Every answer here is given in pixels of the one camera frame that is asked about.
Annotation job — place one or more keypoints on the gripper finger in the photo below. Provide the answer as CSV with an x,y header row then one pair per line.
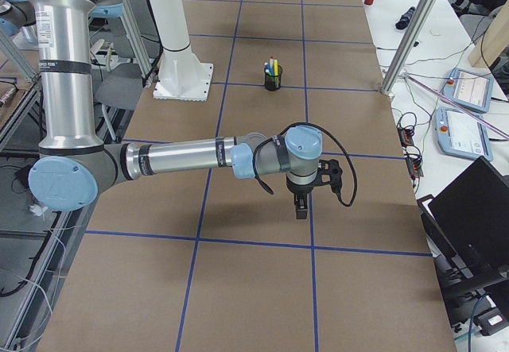
x,y
297,208
304,208

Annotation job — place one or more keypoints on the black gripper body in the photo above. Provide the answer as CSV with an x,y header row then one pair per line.
x,y
299,188

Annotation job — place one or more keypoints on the blue marker pen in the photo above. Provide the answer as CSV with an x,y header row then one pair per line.
x,y
271,71

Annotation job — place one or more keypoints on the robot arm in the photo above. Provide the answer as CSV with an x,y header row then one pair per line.
x,y
76,166

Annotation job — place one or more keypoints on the black mesh pen cup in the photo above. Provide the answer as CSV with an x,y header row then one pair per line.
x,y
273,83

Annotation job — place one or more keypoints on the black laptop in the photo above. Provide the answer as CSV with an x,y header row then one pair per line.
x,y
471,214

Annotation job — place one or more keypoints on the teach pendant near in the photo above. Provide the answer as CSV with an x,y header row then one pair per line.
x,y
461,135

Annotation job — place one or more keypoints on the teach pendant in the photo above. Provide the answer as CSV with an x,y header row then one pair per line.
x,y
461,135
470,90

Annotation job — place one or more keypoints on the folded dark umbrella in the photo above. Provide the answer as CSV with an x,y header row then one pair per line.
x,y
405,19

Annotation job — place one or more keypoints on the teach pendant far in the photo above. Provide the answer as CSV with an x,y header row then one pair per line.
x,y
470,90

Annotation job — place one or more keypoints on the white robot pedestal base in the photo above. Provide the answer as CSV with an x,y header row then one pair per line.
x,y
181,75

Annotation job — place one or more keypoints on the aluminium frame post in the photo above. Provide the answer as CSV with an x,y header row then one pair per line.
x,y
415,26

